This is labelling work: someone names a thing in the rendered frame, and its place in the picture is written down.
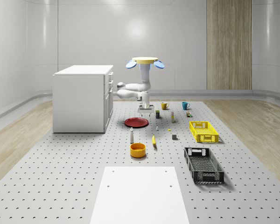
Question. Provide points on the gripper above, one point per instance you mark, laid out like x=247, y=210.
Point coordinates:
x=145, y=109

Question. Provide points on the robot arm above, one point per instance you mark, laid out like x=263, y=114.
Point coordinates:
x=135, y=87

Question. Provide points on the dark flat-sided can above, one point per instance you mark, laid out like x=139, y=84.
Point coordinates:
x=157, y=114

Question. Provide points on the red plate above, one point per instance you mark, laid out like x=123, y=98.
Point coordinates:
x=136, y=122

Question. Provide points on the yellow mug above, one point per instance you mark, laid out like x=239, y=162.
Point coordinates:
x=163, y=106

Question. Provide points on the pale yellow bottle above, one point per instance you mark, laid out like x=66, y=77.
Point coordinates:
x=172, y=117

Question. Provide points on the white bottle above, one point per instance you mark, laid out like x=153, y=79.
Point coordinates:
x=131, y=136

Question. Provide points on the banana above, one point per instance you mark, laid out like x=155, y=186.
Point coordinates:
x=154, y=140

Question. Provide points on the blue mug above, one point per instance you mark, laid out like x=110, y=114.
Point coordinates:
x=184, y=106

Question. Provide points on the grey cube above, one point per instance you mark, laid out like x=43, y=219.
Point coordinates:
x=174, y=137

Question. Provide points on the puzzle cube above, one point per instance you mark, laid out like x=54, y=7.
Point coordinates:
x=189, y=114

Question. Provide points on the yellow bowl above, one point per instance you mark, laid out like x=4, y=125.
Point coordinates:
x=137, y=152

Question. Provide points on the yellow basket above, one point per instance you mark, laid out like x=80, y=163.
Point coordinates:
x=204, y=137

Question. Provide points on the white cabinet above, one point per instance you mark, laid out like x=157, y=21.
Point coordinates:
x=79, y=102

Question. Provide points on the white board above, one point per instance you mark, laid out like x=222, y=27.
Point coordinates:
x=140, y=198

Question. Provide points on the dark grey basket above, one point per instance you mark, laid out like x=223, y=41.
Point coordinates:
x=208, y=176

